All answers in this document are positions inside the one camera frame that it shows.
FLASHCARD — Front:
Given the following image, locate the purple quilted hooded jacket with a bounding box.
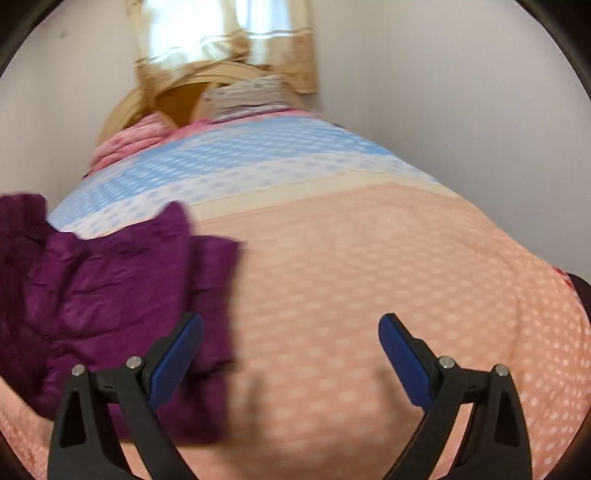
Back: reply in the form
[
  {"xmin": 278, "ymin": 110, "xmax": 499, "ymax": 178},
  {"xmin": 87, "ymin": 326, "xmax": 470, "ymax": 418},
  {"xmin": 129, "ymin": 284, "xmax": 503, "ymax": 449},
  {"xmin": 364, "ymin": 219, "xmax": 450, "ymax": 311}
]
[{"xmin": 1, "ymin": 194, "xmax": 239, "ymax": 443}]

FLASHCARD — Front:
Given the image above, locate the polka dot bed cover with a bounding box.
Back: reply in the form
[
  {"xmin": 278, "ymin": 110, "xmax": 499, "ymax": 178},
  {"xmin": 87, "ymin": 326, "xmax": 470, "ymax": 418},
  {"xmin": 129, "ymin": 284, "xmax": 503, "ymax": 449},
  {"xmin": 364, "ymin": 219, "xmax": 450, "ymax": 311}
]
[{"xmin": 1, "ymin": 111, "xmax": 590, "ymax": 479}]

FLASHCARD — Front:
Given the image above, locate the folded pink blanket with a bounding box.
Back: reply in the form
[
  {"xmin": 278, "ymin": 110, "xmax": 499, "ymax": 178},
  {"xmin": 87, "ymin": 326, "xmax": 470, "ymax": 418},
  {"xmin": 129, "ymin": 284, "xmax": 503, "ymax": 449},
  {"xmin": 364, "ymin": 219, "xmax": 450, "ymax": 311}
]
[{"xmin": 85, "ymin": 112, "xmax": 177, "ymax": 177}]

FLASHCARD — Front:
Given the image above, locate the wooden arched headboard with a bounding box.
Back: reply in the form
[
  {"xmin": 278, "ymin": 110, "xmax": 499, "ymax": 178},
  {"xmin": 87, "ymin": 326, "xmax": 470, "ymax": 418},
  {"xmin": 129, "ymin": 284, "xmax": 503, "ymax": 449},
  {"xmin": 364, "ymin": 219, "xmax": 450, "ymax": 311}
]
[{"xmin": 96, "ymin": 61, "xmax": 266, "ymax": 145}]

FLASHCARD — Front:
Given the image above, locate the striped grey pillow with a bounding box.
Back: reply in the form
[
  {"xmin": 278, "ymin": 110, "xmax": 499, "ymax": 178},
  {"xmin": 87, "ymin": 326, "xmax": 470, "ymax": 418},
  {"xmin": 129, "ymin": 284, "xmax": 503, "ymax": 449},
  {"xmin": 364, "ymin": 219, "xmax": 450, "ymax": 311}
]
[{"xmin": 202, "ymin": 75, "xmax": 297, "ymax": 123}]

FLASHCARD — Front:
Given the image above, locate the beige curtain behind headboard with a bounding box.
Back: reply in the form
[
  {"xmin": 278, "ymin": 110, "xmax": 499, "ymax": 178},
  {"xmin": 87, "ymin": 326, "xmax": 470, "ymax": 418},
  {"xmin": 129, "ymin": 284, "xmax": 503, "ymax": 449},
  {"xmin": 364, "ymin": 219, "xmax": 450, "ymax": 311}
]
[{"xmin": 125, "ymin": 1, "xmax": 318, "ymax": 102}]

